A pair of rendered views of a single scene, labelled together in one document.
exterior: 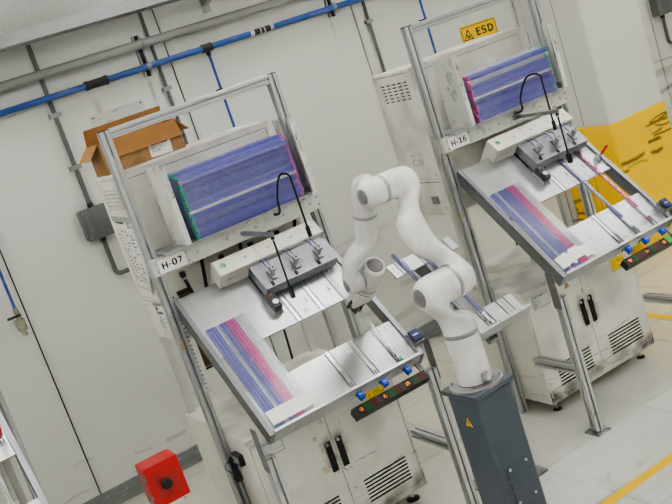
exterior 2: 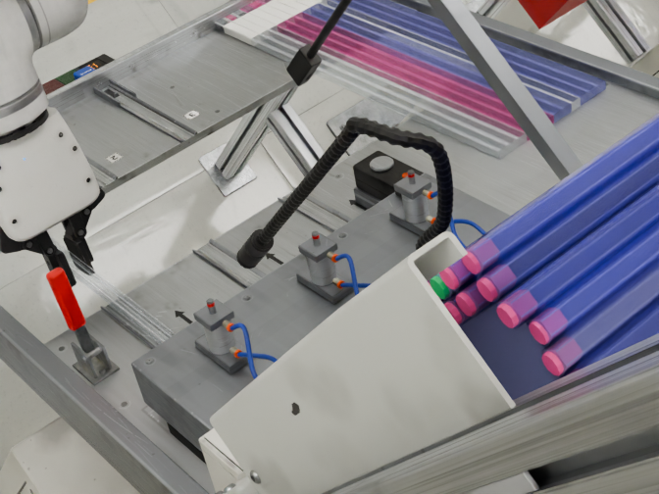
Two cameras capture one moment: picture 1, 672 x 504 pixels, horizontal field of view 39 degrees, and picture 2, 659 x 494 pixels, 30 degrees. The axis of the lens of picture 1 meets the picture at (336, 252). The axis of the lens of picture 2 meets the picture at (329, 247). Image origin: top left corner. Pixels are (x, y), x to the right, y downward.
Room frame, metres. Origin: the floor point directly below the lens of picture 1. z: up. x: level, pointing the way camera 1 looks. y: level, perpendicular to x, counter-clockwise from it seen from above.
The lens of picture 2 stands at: (4.04, -0.20, 2.11)
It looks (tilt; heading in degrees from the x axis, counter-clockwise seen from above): 64 degrees down; 128
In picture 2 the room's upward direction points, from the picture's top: 45 degrees clockwise
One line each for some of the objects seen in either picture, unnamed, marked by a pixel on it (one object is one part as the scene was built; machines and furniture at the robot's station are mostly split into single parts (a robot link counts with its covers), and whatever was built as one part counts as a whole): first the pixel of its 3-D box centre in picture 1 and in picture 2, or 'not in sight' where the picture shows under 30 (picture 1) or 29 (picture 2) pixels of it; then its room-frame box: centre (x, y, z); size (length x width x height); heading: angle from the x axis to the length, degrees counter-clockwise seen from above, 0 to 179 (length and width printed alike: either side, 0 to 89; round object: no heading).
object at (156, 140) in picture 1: (161, 130); not in sight; (4.06, 0.53, 1.82); 0.68 x 0.30 x 0.20; 117
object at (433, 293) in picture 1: (443, 305); not in sight; (3.09, -0.29, 1.00); 0.19 x 0.12 x 0.24; 119
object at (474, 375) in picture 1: (468, 358); not in sight; (3.11, -0.31, 0.79); 0.19 x 0.19 x 0.18
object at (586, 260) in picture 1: (555, 257); not in sight; (4.43, -0.99, 0.65); 1.01 x 0.73 x 1.29; 27
